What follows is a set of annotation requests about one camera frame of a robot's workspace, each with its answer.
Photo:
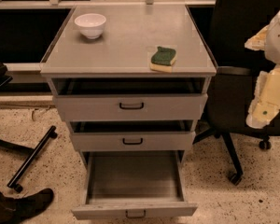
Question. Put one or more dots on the black drawer handle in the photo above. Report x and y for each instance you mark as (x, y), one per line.
(137, 106)
(132, 142)
(132, 214)

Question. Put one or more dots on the black bottom drawer handle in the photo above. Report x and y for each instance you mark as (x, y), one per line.
(132, 214)

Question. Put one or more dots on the black stand base left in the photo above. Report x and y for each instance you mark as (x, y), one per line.
(29, 153)

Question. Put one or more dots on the top grey drawer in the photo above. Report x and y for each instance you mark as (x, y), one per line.
(119, 99)

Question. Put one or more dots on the middle grey drawer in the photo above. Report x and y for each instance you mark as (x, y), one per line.
(132, 135)

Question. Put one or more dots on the bottom grey drawer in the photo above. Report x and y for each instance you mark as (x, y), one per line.
(133, 180)

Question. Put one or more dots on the green and yellow sponge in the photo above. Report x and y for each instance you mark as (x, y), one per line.
(163, 59)

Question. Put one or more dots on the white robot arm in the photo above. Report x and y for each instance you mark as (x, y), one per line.
(272, 46)

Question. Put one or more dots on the white ceramic bowl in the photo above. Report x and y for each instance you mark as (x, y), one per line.
(91, 25)

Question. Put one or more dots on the grey drawer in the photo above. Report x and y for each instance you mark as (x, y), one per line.
(133, 180)
(132, 135)
(119, 99)

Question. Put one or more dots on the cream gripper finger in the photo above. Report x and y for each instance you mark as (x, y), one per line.
(257, 41)
(266, 103)

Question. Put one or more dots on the black office chair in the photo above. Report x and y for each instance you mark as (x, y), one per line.
(225, 27)

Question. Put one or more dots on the black middle drawer handle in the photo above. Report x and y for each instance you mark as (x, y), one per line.
(132, 142)

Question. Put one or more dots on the black top drawer handle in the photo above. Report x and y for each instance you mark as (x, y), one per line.
(137, 106)

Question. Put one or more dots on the grey drawer cabinet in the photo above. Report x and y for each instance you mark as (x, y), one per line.
(124, 49)

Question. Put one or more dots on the dark shoe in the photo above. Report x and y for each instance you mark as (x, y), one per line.
(15, 211)

